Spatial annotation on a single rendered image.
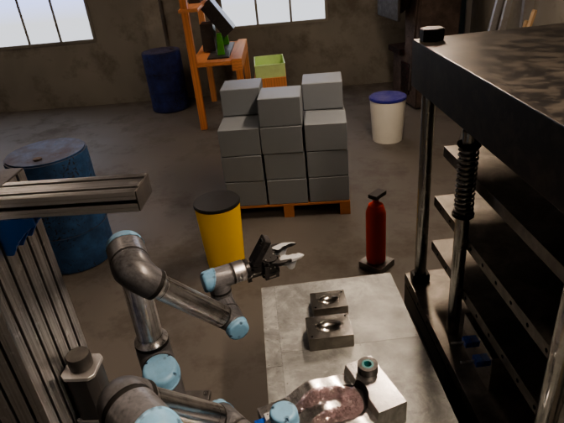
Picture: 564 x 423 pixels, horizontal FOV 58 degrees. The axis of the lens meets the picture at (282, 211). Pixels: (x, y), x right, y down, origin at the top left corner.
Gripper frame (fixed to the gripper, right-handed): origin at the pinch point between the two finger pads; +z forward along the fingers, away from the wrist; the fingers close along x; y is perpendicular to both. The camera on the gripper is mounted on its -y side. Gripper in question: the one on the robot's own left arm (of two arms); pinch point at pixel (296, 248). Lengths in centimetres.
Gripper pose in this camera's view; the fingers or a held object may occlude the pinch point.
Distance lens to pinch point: 182.5
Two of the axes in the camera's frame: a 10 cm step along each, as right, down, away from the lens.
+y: 0.3, 8.1, 5.8
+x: 4.1, 5.2, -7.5
